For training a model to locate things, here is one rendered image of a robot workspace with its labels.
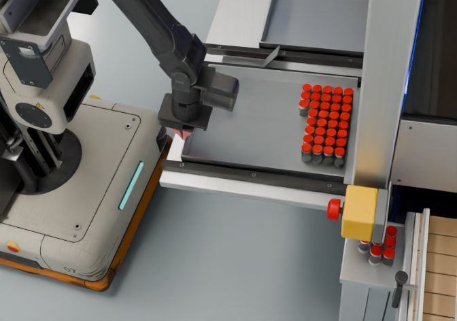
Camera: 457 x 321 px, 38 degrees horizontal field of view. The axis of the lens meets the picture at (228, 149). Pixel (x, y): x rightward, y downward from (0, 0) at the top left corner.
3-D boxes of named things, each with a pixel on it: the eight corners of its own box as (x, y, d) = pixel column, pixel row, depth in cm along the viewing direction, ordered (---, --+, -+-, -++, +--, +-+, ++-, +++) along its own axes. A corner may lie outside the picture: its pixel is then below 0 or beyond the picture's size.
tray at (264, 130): (357, 88, 148) (358, 77, 145) (343, 186, 134) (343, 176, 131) (210, 73, 155) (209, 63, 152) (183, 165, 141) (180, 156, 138)
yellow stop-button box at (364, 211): (385, 209, 121) (388, 188, 115) (381, 244, 117) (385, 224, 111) (343, 203, 122) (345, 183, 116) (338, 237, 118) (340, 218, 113)
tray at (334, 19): (414, -12, 164) (415, -23, 161) (406, 66, 150) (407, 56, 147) (279, -21, 171) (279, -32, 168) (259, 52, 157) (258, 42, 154)
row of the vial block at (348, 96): (353, 101, 145) (354, 88, 142) (343, 169, 136) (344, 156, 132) (343, 100, 146) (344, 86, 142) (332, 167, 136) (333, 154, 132)
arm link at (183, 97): (177, 58, 126) (168, 81, 122) (211, 68, 125) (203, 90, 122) (177, 81, 131) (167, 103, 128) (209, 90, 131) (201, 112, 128)
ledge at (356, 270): (419, 233, 128) (421, 229, 126) (415, 295, 121) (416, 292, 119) (347, 222, 131) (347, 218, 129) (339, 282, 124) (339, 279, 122)
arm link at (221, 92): (185, 34, 121) (171, 70, 117) (245, 49, 120) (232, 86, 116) (185, 72, 131) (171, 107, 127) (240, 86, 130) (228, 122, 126)
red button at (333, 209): (349, 207, 120) (350, 196, 117) (346, 226, 118) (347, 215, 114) (328, 204, 121) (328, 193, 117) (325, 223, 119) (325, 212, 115)
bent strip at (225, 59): (281, 62, 154) (280, 45, 149) (278, 72, 153) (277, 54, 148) (223, 56, 157) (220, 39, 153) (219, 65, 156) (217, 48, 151)
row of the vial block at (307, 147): (322, 98, 147) (323, 84, 143) (311, 164, 137) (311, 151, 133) (313, 96, 147) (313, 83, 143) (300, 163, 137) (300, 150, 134)
